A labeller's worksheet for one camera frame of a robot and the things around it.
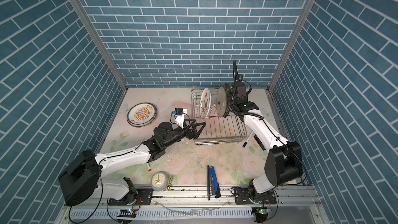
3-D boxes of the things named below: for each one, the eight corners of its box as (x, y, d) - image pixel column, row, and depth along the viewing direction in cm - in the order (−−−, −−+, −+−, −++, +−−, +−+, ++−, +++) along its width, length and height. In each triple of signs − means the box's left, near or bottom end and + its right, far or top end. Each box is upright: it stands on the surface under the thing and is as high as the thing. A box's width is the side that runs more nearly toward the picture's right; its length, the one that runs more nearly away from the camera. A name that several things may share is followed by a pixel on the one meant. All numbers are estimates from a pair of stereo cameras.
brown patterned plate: (126, 127, 101) (123, 124, 97) (134, 106, 113) (132, 102, 109) (153, 128, 101) (151, 124, 98) (158, 106, 113) (157, 102, 110)
